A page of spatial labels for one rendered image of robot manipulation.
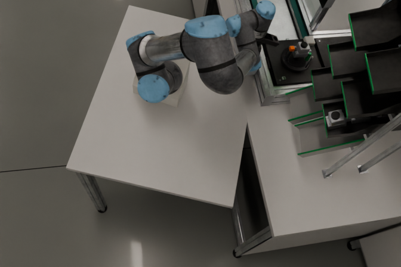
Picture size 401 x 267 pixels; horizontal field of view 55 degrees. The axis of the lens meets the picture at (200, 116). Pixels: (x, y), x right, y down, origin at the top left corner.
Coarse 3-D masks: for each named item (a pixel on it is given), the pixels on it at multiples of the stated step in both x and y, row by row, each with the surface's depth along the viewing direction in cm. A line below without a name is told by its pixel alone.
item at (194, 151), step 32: (128, 32) 189; (160, 32) 192; (128, 64) 181; (192, 64) 185; (96, 96) 172; (128, 96) 174; (192, 96) 178; (224, 96) 180; (96, 128) 165; (128, 128) 167; (160, 128) 169; (192, 128) 170; (224, 128) 172; (96, 160) 159; (128, 160) 161; (160, 160) 162; (192, 160) 164; (224, 160) 166; (192, 192) 158; (224, 192) 159
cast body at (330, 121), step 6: (330, 114) 135; (336, 114) 134; (342, 114) 134; (330, 120) 136; (336, 120) 134; (342, 120) 133; (348, 120) 138; (330, 126) 137; (336, 126) 137; (342, 126) 138
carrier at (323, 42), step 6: (342, 36) 189; (348, 36) 190; (318, 42) 186; (324, 42) 186; (330, 42) 187; (336, 42) 187; (318, 48) 184; (324, 48) 185; (318, 54) 185; (324, 54) 183; (324, 60) 182; (324, 66) 180; (330, 66) 180
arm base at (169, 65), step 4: (168, 64) 159; (172, 64) 160; (176, 64) 162; (168, 68) 157; (172, 68) 158; (176, 68) 162; (172, 72) 157; (176, 72) 160; (180, 72) 161; (172, 76) 155; (176, 76) 158; (180, 76) 161; (176, 80) 158; (180, 80) 162; (176, 84) 159; (180, 84) 163; (176, 88) 161; (172, 92) 164
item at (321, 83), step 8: (312, 72) 150; (320, 72) 149; (328, 72) 148; (312, 80) 146; (320, 80) 148; (328, 80) 147; (336, 80) 146; (320, 88) 146; (328, 88) 145; (336, 88) 144; (320, 96) 145; (328, 96) 144; (336, 96) 141
